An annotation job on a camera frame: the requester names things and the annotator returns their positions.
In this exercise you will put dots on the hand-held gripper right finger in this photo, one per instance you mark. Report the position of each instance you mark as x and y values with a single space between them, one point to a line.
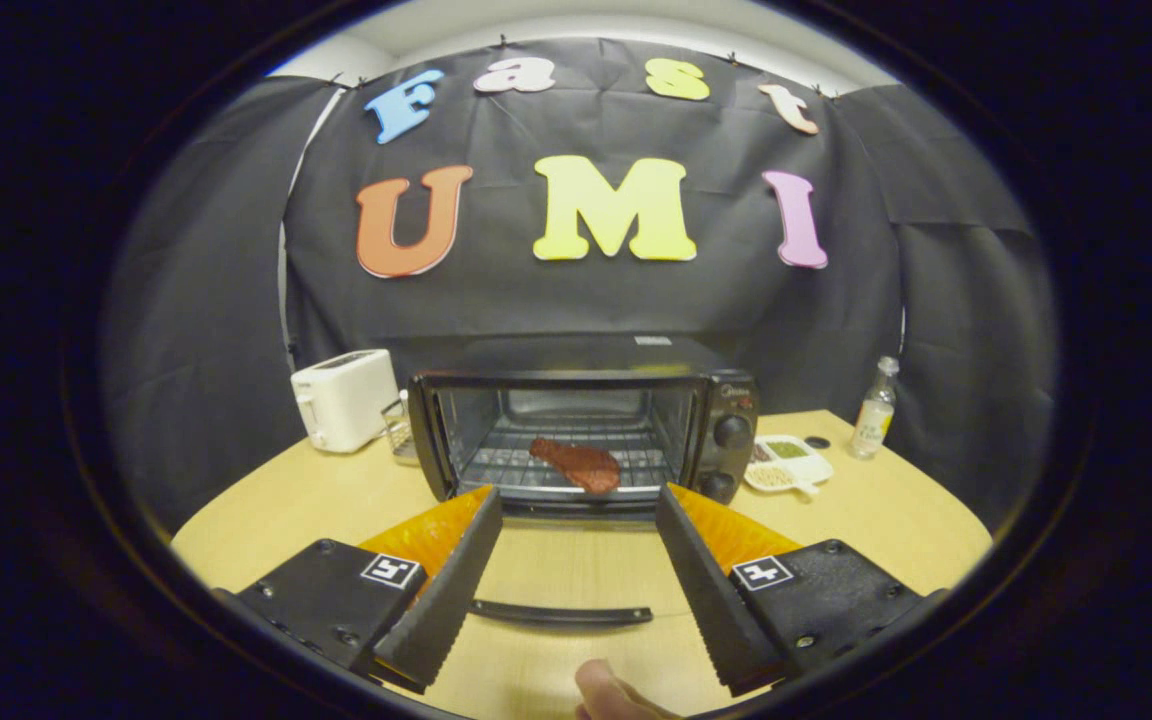
711 590

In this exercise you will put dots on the brown steak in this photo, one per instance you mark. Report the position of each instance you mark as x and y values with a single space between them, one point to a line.
581 465

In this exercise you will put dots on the white divided dish of grains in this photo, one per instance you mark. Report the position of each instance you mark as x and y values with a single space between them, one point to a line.
786 470

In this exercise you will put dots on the clear bottle with yellow label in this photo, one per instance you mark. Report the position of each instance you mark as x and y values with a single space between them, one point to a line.
874 420

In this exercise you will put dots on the black backdrop cloth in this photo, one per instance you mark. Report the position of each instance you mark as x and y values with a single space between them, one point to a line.
536 300

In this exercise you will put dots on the black table grommet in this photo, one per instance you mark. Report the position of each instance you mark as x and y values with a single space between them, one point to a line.
817 442

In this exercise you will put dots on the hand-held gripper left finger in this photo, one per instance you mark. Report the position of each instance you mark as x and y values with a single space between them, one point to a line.
451 590

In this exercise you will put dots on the black toaster oven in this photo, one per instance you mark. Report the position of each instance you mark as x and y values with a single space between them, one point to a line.
726 400

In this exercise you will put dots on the white bread toaster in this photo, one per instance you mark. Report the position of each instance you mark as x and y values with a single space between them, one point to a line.
346 400

